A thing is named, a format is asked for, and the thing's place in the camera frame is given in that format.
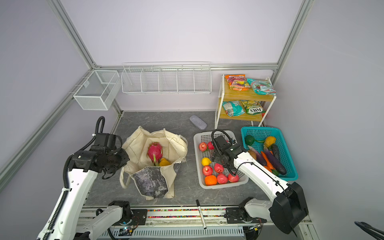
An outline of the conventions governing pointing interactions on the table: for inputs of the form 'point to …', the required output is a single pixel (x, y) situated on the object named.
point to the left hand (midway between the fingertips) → (127, 162)
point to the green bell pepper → (249, 140)
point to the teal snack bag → (233, 108)
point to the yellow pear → (164, 162)
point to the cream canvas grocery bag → (151, 181)
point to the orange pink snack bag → (237, 82)
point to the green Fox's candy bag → (253, 107)
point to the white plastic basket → (206, 136)
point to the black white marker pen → (197, 201)
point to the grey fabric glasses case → (200, 123)
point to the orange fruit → (210, 180)
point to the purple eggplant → (276, 163)
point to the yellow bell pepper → (269, 141)
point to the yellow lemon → (206, 161)
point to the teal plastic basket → (260, 133)
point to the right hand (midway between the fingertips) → (222, 160)
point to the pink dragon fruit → (155, 152)
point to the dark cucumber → (275, 151)
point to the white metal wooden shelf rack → (227, 94)
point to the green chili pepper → (260, 141)
